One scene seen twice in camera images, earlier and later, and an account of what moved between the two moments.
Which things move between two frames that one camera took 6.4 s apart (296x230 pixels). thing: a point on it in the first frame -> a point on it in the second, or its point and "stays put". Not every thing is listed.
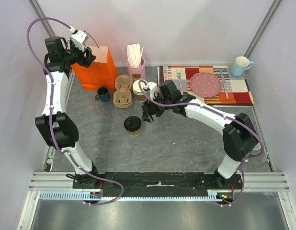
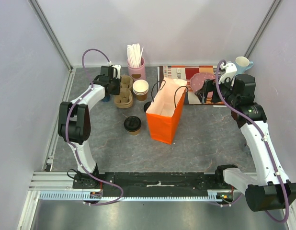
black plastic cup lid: (132, 123) stays put
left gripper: (86, 61) -> (117, 91)
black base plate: (157, 184) stays put
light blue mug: (242, 63) stays put
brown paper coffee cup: (135, 133) stays put
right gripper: (150, 109) -> (210, 86)
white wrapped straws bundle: (134, 54) stays put
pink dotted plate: (205, 85) stays put
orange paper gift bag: (101, 73) -> (164, 112)
